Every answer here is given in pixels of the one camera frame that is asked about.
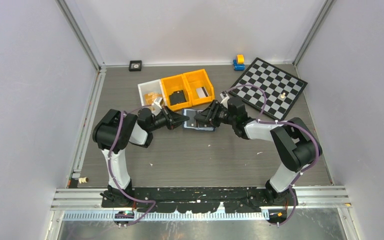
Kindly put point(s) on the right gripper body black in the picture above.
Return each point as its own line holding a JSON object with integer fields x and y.
{"x": 226, "y": 118}

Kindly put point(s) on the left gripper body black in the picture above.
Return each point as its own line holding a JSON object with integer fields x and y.
{"x": 159, "y": 121}

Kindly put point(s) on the blue leather card holder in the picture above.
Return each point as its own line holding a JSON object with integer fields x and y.
{"x": 194, "y": 124}

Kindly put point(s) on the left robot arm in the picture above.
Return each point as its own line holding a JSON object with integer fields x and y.
{"x": 118, "y": 128}

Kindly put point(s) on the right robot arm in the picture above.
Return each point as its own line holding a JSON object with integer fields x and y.
{"x": 297, "y": 148}

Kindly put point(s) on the card in orange bin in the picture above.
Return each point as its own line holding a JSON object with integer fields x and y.
{"x": 202, "y": 92}

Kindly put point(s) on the tan items in white bin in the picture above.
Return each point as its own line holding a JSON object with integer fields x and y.
{"x": 151, "y": 97}

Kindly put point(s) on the black object in bin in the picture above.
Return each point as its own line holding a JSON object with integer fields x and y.
{"x": 177, "y": 97}

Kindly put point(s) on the white plastic bin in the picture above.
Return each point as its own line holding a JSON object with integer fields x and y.
{"x": 149, "y": 89}

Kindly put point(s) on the orange plastic bin left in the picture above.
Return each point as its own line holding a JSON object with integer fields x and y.
{"x": 174, "y": 83}

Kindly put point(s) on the orange plastic bin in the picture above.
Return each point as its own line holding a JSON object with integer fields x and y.
{"x": 196, "y": 79}
{"x": 174, "y": 83}

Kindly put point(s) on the orange plastic bin right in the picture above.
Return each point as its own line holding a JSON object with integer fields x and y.
{"x": 196, "y": 79}

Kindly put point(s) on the black white chessboard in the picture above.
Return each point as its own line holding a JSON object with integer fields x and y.
{"x": 261, "y": 85}

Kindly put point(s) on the small black square device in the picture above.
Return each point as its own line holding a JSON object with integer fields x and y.
{"x": 135, "y": 66}

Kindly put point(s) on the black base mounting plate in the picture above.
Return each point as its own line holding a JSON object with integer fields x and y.
{"x": 197, "y": 200}

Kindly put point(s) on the small beige spool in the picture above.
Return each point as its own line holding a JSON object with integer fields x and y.
{"x": 83, "y": 180}

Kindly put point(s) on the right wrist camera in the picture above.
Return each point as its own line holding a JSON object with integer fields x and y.
{"x": 224, "y": 99}

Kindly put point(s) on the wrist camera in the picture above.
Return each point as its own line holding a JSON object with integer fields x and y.
{"x": 157, "y": 104}
{"x": 224, "y": 99}

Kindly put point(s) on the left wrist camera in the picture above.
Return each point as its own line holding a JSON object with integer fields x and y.
{"x": 157, "y": 104}

